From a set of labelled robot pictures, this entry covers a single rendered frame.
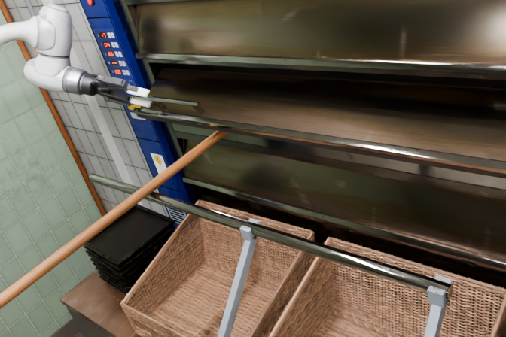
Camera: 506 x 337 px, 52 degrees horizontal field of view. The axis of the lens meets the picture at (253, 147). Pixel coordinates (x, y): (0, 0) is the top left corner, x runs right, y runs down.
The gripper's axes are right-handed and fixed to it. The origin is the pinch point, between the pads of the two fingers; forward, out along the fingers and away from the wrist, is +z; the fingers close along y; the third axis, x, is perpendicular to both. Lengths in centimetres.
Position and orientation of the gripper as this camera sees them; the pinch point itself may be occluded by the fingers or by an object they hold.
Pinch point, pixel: (140, 96)
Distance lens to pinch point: 181.9
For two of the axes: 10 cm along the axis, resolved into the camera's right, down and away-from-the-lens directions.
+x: -2.5, 8.5, -4.7
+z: 9.7, 2.4, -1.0
